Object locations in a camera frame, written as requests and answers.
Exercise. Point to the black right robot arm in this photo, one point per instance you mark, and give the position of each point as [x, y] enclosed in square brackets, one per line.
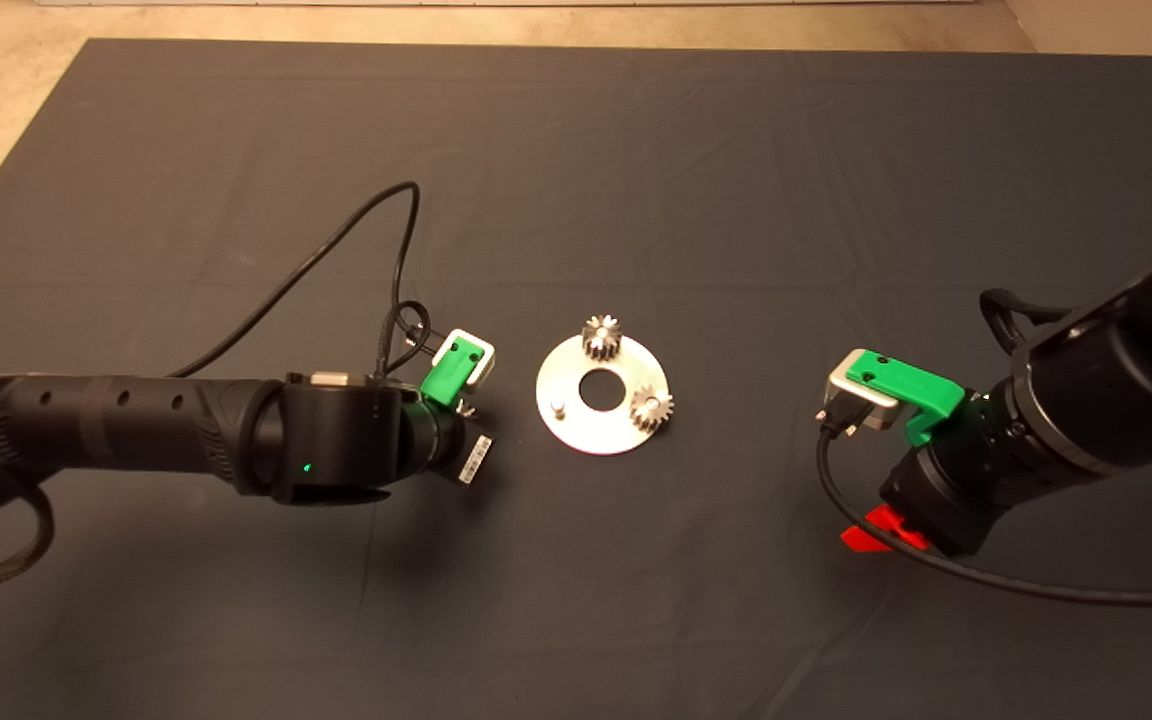
[1116, 390]

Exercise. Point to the round metal carrier plate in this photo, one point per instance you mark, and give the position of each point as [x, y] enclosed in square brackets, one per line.
[576, 425]

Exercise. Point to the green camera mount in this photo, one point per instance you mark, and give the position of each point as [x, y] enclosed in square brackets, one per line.
[916, 385]
[446, 375]

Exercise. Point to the green left camera mount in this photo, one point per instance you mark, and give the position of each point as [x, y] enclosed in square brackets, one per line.
[446, 375]

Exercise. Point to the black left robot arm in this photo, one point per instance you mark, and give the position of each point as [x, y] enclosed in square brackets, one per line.
[336, 440]

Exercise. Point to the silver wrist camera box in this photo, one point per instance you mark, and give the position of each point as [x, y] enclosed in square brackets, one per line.
[851, 385]
[481, 360]

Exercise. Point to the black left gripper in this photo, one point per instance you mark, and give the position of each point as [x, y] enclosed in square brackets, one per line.
[461, 455]

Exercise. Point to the dark grey table cloth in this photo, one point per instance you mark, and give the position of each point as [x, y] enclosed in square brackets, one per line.
[636, 150]

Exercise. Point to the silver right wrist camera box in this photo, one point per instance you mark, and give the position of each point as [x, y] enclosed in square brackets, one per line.
[851, 385]

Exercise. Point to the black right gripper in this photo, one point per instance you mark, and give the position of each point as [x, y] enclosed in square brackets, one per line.
[956, 480]

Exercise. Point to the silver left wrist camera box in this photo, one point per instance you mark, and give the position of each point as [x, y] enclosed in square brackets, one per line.
[481, 360]

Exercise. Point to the green right camera mount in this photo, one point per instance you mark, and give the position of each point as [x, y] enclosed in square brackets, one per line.
[916, 385]

